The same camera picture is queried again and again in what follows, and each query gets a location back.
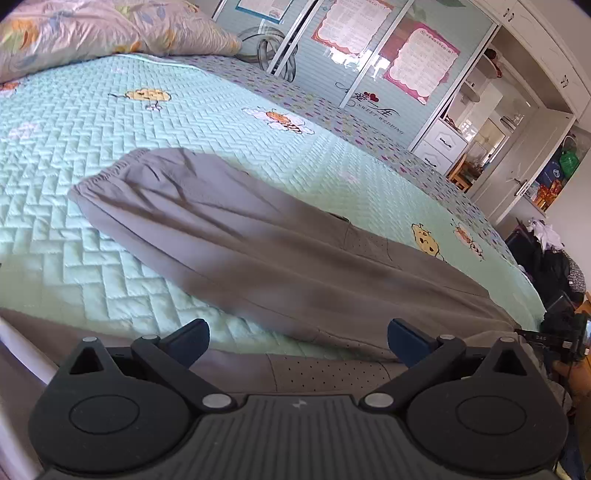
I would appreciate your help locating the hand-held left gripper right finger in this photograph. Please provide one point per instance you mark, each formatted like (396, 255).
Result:
(406, 341)

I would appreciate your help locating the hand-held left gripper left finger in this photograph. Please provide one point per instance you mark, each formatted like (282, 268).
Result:
(187, 341)

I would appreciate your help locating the grey pants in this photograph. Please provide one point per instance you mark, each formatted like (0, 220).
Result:
(277, 258)

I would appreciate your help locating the pile of dark clothes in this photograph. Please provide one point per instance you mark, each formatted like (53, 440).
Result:
(549, 272)

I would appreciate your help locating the white cloth on pile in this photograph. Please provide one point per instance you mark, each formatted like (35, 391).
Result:
(545, 230)

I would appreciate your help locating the orange gift boxes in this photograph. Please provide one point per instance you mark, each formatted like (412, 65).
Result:
(547, 194)

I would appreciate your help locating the blue bag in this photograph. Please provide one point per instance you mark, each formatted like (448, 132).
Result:
(551, 177)

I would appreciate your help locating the green bag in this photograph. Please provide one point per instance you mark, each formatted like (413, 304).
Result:
(569, 161)

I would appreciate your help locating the white door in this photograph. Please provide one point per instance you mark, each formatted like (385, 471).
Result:
(531, 161)

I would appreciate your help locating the wooden chair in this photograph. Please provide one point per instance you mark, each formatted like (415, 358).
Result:
(461, 173)

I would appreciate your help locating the white drawer cabinet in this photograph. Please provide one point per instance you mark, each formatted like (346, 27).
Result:
(441, 145)

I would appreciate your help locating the quilted bee-print bedspread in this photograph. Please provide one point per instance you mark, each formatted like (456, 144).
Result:
(138, 129)

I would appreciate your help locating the white wardrobe with sliding doors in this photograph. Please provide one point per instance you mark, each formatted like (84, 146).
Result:
(323, 69)

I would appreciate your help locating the floral pillow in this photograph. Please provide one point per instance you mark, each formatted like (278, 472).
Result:
(92, 32)

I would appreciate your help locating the pink-bordered wall poster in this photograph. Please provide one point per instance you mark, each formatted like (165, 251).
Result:
(420, 60)

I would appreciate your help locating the orange-bordered wall poster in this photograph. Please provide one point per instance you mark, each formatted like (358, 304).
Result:
(353, 21)

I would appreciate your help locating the blue-bordered wall poster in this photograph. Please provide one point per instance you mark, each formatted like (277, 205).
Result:
(263, 7)

